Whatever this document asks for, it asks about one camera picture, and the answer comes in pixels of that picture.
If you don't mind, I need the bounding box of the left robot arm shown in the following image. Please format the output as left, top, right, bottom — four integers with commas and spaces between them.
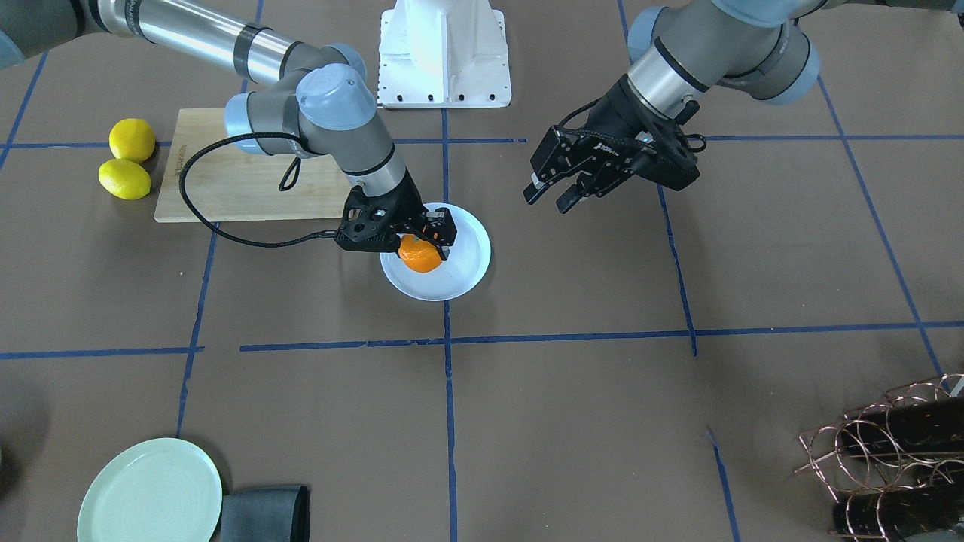
523, 1, 824, 213

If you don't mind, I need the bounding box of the yellow lemon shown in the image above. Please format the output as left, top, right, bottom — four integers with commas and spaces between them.
99, 158, 151, 200
108, 119, 157, 163

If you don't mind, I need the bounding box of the light green plate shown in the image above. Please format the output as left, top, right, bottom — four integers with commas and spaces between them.
76, 438, 223, 541

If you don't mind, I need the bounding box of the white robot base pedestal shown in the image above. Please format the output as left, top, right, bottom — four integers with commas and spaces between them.
377, 1, 512, 109

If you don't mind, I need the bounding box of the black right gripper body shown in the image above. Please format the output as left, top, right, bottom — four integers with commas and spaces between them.
334, 171, 430, 253

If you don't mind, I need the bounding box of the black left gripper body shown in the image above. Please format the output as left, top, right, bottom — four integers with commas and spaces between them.
531, 75, 702, 198

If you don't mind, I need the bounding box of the wooden cutting board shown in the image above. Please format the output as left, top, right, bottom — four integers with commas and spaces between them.
154, 108, 350, 223

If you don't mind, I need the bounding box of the copper wire bottle rack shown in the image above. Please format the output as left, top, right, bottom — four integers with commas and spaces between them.
798, 373, 963, 541

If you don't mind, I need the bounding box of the lower yellow lemon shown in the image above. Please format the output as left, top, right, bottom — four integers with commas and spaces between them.
99, 158, 151, 200

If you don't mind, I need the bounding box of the orange fruit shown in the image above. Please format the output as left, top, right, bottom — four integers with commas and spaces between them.
397, 234, 444, 273

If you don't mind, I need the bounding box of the upper yellow lemon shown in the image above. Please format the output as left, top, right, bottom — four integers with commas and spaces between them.
108, 119, 157, 163

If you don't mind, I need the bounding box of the light blue plate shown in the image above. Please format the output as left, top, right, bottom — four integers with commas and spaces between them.
380, 202, 492, 302

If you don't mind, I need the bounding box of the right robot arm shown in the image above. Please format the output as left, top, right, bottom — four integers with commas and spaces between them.
1, 1, 457, 260

